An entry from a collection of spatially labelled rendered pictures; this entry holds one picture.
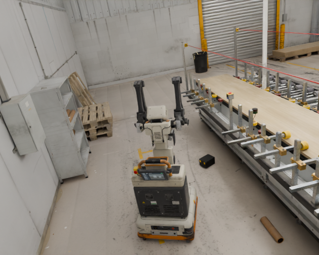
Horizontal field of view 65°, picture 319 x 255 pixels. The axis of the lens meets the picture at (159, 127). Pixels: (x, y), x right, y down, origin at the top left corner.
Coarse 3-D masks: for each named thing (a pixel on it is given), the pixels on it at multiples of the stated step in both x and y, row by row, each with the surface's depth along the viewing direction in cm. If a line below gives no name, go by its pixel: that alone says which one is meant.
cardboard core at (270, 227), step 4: (260, 220) 277; (264, 220) 272; (268, 220) 272; (264, 224) 270; (268, 224) 266; (268, 228) 264; (272, 228) 261; (272, 232) 258; (276, 232) 256; (272, 236) 257; (276, 236) 252; (280, 236) 251; (276, 240) 250; (280, 240) 254
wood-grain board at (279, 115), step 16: (208, 80) 504; (224, 80) 486; (240, 80) 470; (224, 96) 405; (240, 96) 394; (256, 96) 383; (272, 96) 373; (272, 112) 322; (288, 112) 315; (304, 112) 308; (272, 128) 284; (288, 128) 279; (304, 128) 273; (288, 144) 253
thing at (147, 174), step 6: (138, 168) 249; (168, 168) 241; (144, 174) 241; (150, 174) 240; (156, 174) 238; (162, 174) 237; (144, 180) 251; (150, 180) 249; (156, 180) 248; (162, 180) 246
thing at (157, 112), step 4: (148, 108) 268; (152, 108) 266; (156, 108) 265; (160, 108) 264; (164, 108) 264; (148, 112) 266; (152, 112) 265; (156, 112) 264; (160, 112) 263; (164, 112) 262; (148, 116) 265; (152, 116) 264; (156, 116) 263; (160, 116) 262; (164, 116) 261; (164, 120) 269
